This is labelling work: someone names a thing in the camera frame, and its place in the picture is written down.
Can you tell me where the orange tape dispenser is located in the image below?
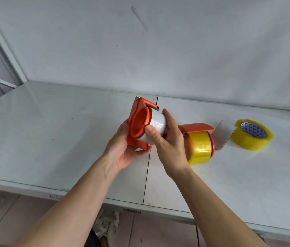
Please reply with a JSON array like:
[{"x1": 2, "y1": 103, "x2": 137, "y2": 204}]
[
  {"x1": 178, "y1": 122, "x2": 215, "y2": 158},
  {"x1": 126, "y1": 96, "x2": 160, "y2": 152}
]

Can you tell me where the yellow tape roll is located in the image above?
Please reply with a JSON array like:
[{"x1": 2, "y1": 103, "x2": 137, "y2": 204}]
[
  {"x1": 230, "y1": 119, "x2": 273, "y2": 152},
  {"x1": 183, "y1": 130, "x2": 214, "y2": 165}
]

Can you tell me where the white metal frame post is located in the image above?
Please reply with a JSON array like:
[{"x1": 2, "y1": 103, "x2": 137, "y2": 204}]
[{"x1": 0, "y1": 0, "x2": 28, "y2": 86}]

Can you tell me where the white tape core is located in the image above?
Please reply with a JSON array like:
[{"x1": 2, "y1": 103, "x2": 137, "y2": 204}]
[
  {"x1": 136, "y1": 109, "x2": 167, "y2": 146},
  {"x1": 213, "y1": 120, "x2": 237, "y2": 151}
]

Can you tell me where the person's right hand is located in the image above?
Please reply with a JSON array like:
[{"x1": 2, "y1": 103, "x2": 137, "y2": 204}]
[{"x1": 144, "y1": 108, "x2": 192, "y2": 180}]

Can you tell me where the person's right forearm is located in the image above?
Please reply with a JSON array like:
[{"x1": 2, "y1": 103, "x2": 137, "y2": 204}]
[{"x1": 172, "y1": 167, "x2": 269, "y2": 247}]

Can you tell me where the person's left forearm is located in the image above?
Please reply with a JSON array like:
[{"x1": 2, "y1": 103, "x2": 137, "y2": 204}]
[{"x1": 12, "y1": 156, "x2": 121, "y2": 247}]

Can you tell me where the person's left hand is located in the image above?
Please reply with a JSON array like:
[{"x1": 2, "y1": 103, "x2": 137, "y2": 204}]
[{"x1": 101, "y1": 118, "x2": 153, "y2": 174}]

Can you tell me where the white left shoe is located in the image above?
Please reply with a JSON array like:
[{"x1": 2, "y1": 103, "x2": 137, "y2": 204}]
[{"x1": 93, "y1": 209, "x2": 120, "y2": 239}]

